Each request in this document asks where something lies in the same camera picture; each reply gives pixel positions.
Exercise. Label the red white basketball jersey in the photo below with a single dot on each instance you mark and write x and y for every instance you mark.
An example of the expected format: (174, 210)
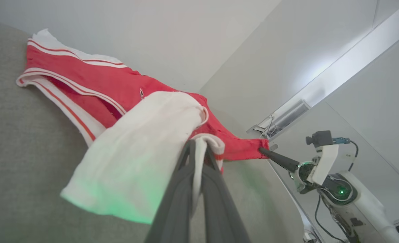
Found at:
(142, 145)

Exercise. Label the grey fabric sofa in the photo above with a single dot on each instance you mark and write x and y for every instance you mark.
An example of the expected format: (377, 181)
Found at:
(24, 162)

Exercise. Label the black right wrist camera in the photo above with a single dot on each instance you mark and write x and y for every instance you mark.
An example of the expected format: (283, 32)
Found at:
(319, 138)

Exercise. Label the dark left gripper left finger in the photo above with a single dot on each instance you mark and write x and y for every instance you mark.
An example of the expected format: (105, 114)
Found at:
(175, 206)

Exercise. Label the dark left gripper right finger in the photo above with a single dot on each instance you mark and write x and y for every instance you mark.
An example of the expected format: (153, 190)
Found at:
(219, 206)

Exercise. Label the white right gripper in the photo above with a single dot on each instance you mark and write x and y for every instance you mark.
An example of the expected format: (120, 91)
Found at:
(309, 172)

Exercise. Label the grey partition panel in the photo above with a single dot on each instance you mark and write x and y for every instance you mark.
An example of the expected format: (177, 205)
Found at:
(385, 175)

